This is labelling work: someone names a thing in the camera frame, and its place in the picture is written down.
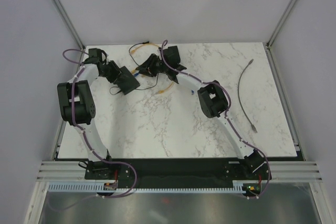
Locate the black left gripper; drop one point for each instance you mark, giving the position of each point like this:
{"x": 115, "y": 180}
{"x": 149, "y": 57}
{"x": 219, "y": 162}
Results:
{"x": 117, "y": 71}

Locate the yellow ethernet cable short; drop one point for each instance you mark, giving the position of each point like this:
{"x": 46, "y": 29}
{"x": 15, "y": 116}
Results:
{"x": 135, "y": 47}

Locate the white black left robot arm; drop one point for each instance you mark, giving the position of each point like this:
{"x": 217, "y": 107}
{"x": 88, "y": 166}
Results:
{"x": 76, "y": 102}

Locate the yellow ethernet cable long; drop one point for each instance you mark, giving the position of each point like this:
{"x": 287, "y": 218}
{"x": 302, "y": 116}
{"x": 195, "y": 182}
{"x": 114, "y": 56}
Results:
{"x": 135, "y": 74}

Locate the aluminium frame rail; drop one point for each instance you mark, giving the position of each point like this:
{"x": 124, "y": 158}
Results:
{"x": 285, "y": 171}

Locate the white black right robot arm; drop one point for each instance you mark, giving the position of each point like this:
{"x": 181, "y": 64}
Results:
{"x": 214, "y": 101}

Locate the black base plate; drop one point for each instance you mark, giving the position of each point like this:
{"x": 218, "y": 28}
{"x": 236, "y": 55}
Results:
{"x": 175, "y": 170}

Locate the black network switch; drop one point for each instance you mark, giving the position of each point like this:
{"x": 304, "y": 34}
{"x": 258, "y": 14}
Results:
{"x": 126, "y": 82}

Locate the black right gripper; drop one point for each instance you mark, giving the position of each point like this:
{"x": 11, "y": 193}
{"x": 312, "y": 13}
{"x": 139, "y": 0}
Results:
{"x": 147, "y": 68}

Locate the white slotted cable duct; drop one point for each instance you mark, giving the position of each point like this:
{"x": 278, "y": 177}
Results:
{"x": 155, "y": 187}

